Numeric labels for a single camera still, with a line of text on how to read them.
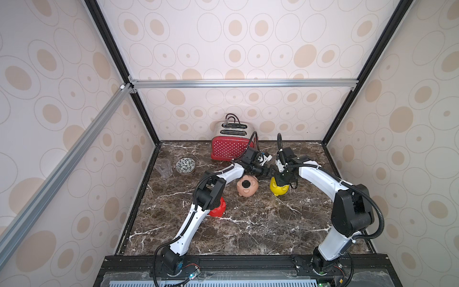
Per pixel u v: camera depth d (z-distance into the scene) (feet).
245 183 2.94
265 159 3.08
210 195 2.09
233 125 3.46
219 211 2.70
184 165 3.47
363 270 2.39
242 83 3.00
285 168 2.21
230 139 3.19
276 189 2.90
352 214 1.54
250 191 2.88
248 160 2.84
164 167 3.38
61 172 1.77
